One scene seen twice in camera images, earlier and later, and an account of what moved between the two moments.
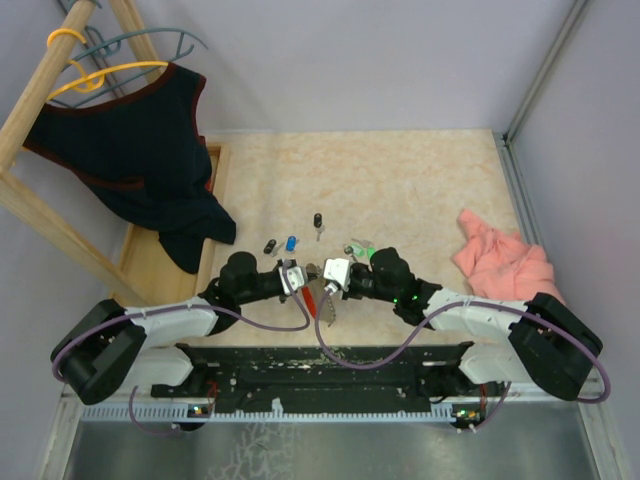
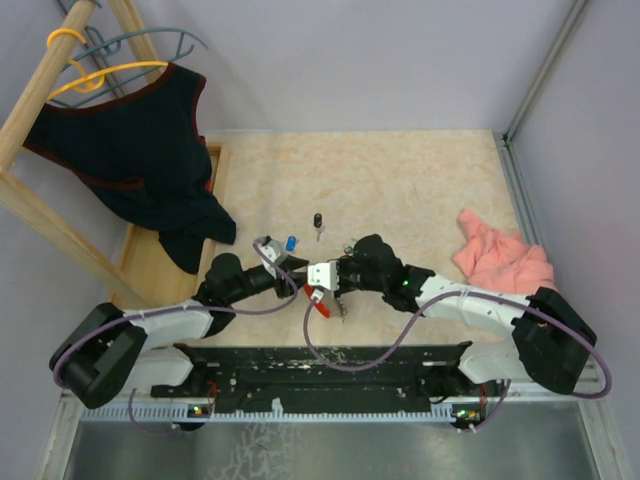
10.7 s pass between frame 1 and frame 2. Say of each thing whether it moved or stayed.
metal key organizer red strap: moved
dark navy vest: stayed
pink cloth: stayed
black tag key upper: stayed
